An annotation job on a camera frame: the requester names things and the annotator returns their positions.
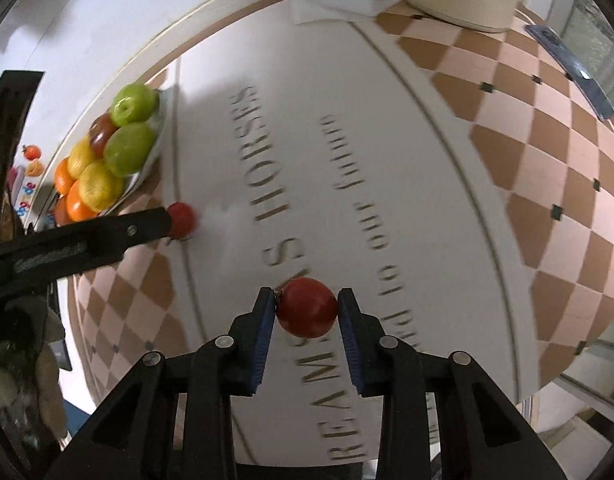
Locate green apple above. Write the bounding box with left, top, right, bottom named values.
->
left=109, top=84, right=159, bottom=127
left=103, top=122, right=157, bottom=178

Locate blue phone on counter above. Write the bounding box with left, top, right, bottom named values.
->
left=524, top=25, right=614, bottom=120

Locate checkered counter mat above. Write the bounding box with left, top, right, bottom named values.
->
left=69, top=0, right=614, bottom=439

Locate dark red apple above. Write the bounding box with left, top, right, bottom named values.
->
left=88, top=113, right=118, bottom=158

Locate yellow lemon back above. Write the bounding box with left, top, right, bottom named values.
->
left=67, top=138, right=96, bottom=180

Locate colourful wall sticker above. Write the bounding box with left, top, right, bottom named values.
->
left=8, top=144, right=45, bottom=223

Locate dark orange front left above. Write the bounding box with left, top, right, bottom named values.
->
left=53, top=196, right=72, bottom=226

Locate green apple back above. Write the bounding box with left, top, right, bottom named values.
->
left=109, top=84, right=159, bottom=127

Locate green apple front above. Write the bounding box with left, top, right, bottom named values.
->
left=103, top=122, right=157, bottom=178

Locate yellow lemon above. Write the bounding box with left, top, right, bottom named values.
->
left=78, top=160, right=124, bottom=214
left=67, top=138, right=96, bottom=180

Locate orange back left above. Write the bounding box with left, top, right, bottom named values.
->
left=54, top=157, right=76, bottom=196

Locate white patterned fruit plate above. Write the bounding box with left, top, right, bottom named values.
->
left=98, top=84, right=181, bottom=219

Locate yellow lemon front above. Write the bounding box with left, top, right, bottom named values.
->
left=78, top=160, right=124, bottom=214

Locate white folded tissue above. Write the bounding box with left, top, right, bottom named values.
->
left=290, top=0, right=400, bottom=25

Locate white gloved hand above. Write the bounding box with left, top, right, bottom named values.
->
left=0, top=296, right=67, bottom=467

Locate small red tomato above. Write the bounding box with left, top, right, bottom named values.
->
left=277, top=278, right=339, bottom=339
left=167, top=202, right=197, bottom=240

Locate orange front middle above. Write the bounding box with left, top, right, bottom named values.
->
left=66, top=180, right=98, bottom=222

